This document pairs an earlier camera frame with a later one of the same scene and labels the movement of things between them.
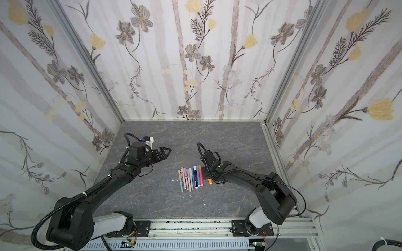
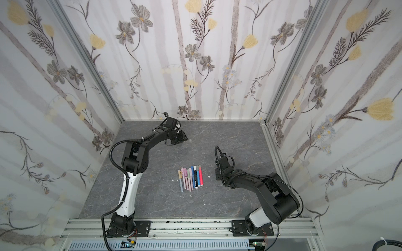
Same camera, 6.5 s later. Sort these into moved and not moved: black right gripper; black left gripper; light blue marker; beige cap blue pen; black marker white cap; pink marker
Moved: black right gripper; black left gripper
Not moved: black marker white cap; beige cap blue pen; light blue marker; pink marker
